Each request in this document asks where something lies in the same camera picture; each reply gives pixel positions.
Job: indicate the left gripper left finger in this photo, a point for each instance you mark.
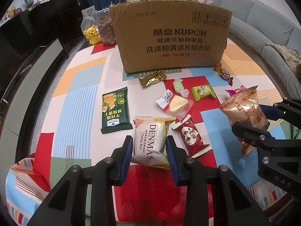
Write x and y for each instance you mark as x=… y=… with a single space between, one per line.
x=66 y=203

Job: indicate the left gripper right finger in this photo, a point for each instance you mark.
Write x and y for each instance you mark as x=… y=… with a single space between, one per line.
x=232 y=202

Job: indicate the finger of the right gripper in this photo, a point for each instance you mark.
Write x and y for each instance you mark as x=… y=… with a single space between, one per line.
x=258 y=138
x=289 y=110

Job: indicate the gold red snack packet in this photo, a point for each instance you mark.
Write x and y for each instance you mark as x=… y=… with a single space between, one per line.
x=243 y=107

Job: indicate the white Denmas cheese ball packet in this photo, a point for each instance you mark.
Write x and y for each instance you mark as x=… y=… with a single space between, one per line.
x=149 y=141

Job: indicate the clear jar brown snacks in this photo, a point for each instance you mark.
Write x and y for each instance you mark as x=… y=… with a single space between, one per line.
x=105 y=28

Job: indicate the pink snack packet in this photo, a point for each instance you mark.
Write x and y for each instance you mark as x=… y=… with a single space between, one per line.
x=232 y=92

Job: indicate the beige blanket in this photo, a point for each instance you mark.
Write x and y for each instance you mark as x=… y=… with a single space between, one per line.
x=290 y=56

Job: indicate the red white snack packet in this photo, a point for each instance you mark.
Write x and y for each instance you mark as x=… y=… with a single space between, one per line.
x=191 y=137

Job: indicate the red gold twisted candy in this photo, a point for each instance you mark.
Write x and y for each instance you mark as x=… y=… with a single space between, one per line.
x=224 y=73

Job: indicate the green yellow snack packet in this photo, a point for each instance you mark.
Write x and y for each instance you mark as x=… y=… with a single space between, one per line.
x=202 y=91

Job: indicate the clear packet yellow cake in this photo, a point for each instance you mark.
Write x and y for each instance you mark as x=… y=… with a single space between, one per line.
x=174 y=105

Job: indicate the grey corner sofa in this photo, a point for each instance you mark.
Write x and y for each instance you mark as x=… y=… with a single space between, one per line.
x=260 y=28

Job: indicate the pale green wrapped candy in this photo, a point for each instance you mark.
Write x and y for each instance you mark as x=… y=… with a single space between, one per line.
x=179 y=88

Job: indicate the dark green cracker packet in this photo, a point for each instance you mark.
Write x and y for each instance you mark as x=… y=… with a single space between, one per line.
x=115 y=111

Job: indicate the colourful patchwork tablecloth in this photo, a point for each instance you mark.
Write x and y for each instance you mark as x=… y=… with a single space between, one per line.
x=71 y=135

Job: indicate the grey white tv cabinet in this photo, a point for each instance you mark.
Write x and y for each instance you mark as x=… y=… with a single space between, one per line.
x=24 y=106

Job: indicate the gold foil snack packet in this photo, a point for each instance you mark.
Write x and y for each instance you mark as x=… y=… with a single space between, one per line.
x=153 y=78

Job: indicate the brown cardboard box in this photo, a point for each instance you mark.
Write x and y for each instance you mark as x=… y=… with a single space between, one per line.
x=159 y=34

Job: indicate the black television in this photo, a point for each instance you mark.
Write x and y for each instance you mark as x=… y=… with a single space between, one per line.
x=24 y=34

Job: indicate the yellow bear toy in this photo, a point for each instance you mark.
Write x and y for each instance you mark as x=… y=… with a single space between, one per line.
x=93 y=35

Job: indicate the clear plastic bag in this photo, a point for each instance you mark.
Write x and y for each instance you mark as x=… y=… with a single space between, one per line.
x=88 y=18

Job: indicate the grey rabbit plush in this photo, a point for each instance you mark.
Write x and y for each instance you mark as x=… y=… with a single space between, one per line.
x=28 y=3

